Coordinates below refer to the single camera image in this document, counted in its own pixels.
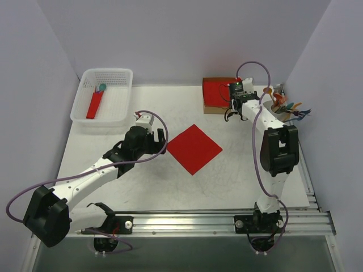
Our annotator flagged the red paper napkin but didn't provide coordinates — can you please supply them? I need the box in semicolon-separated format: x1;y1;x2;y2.
167;124;222;175

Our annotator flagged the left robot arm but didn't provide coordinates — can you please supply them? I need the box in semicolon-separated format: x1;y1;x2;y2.
23;125;168;248

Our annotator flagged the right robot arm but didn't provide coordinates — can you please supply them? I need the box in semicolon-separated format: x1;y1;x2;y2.
225;80;299;232

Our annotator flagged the rolled red napkin bundle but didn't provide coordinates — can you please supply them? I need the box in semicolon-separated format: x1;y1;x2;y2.
86;91;104;119

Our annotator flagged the stack of red napkins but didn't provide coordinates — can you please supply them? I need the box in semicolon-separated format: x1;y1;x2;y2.
203;79;236;108

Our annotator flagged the cardboard box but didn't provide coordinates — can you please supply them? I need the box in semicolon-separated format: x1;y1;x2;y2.
202;76;242;115

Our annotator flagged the orange plastic spoon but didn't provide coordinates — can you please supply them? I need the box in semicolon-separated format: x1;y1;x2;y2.
263;87;273;95

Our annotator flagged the orange plastic fork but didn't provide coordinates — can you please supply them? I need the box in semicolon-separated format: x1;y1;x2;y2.
273;93;287;106

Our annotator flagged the white utensil cup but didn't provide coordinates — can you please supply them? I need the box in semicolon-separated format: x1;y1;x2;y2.
263;101;289;122

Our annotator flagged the white plastic perforated basket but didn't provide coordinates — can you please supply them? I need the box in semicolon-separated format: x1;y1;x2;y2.
70;68;133;127

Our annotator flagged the teal spoon in basket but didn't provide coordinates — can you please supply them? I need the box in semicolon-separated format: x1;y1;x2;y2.
98;83;107;92

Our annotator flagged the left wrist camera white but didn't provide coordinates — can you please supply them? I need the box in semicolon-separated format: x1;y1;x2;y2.
136;113;154;134

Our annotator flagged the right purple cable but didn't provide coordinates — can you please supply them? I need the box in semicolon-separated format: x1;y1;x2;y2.
237;61;289;250

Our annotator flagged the purple cable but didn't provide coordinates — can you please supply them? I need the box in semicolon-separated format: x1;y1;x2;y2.
5;109;168;253
237;61;289;250

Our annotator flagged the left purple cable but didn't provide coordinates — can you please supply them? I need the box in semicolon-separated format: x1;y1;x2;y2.
5;109;168;253

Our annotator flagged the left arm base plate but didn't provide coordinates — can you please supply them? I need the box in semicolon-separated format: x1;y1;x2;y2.
91;215;134;235

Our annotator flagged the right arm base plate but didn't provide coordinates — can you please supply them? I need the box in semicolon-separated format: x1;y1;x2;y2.
234;214;284;234

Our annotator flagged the aluminium mounting rail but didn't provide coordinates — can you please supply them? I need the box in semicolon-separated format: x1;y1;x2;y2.
68;209;336;236

